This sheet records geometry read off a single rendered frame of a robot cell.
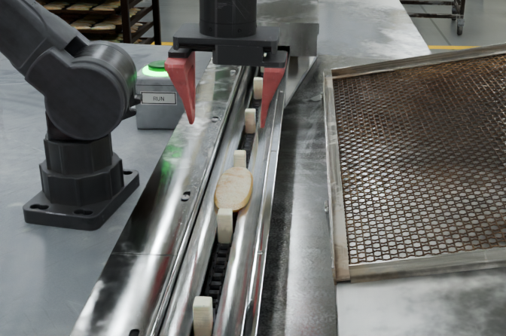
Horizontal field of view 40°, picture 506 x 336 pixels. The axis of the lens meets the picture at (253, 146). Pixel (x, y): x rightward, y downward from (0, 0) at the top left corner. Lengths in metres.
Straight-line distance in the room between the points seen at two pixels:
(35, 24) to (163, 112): 0.31
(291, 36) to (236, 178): 0.49
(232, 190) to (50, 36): 0.23
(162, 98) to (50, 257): 0.34
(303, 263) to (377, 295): 0.17
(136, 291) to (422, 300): 0.21
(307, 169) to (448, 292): 0.39
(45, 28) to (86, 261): 0.23
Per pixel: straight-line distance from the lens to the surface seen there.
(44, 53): 0.68
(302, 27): 1.16
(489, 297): 0.49
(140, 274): 0.57
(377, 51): 1.41
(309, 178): 0.82
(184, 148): 0.80
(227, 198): 0.69
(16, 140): 0.99
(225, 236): 0.64
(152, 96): 0.96
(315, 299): 0.61
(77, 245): 0.71
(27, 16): 0.71
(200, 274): 0.59
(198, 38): 0.68
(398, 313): 0.48
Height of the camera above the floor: 1.17
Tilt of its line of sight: 22 degrees down
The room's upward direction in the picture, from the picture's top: straight up
